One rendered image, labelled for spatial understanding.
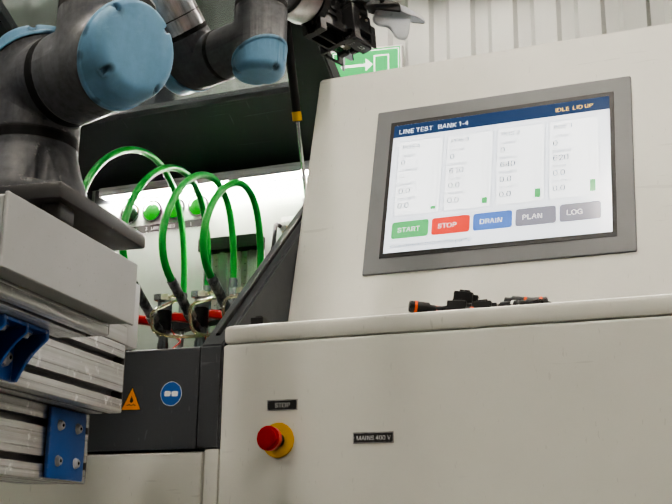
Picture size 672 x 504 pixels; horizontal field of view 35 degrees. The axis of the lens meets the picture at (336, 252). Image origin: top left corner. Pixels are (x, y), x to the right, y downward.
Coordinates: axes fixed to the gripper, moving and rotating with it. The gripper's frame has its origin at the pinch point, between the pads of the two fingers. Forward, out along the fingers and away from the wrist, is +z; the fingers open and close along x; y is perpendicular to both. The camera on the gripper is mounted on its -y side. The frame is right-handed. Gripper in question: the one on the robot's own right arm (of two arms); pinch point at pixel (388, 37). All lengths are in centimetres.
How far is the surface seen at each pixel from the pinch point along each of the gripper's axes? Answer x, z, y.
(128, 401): -46, -19, 53
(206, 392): -32, -14, 54
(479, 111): -0.8, 27.5, 3.9
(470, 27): -184, 358, -243
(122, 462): -47, -19, 63
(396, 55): -222, 334, -233
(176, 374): -37, -16, 50
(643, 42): 27.3, 39.3, -2.2
